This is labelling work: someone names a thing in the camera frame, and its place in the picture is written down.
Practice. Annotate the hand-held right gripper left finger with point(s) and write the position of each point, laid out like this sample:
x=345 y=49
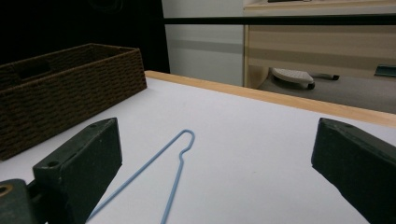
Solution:
x=84 y=161

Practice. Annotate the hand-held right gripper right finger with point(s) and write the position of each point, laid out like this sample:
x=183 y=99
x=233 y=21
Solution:
x=358 y=161

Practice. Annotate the brown woven basket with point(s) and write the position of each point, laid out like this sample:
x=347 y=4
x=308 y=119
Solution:
x=62 y=99

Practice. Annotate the teal box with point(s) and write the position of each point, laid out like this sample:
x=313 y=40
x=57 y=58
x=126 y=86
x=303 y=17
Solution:
x=385 y=71

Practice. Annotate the white chair base with casters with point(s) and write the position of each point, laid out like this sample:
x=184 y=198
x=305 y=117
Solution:
x=295 y=76

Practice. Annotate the light wooden desk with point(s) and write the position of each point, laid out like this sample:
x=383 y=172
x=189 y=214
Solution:
x=311 y=49

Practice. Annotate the black curtain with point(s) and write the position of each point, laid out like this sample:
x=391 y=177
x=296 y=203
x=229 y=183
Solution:
x=81 y=28

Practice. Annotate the black horizontal bar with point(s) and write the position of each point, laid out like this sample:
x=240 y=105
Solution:
x=280 y=20

